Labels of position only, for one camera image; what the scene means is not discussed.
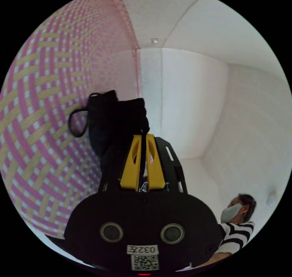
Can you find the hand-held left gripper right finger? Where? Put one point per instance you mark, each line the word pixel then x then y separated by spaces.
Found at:
pixel 155 167

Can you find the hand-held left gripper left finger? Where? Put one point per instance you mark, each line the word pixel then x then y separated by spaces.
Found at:
pixel 130 167

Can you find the black pants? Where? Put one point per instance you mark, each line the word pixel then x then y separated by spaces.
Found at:
pixel 109 126

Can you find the person's body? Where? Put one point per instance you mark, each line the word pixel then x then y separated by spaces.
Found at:
pixel 237 226

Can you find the bed with pink woven mat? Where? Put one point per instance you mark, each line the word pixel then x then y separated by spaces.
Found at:
pixel 45 99

